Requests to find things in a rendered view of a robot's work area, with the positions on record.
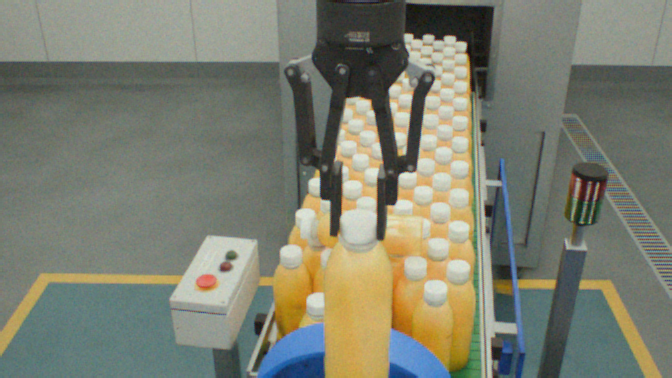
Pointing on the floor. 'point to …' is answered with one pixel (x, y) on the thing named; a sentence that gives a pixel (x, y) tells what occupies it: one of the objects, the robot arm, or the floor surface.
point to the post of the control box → (227, 362)
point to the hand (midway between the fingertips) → (359, 202)
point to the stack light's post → (562, 309)
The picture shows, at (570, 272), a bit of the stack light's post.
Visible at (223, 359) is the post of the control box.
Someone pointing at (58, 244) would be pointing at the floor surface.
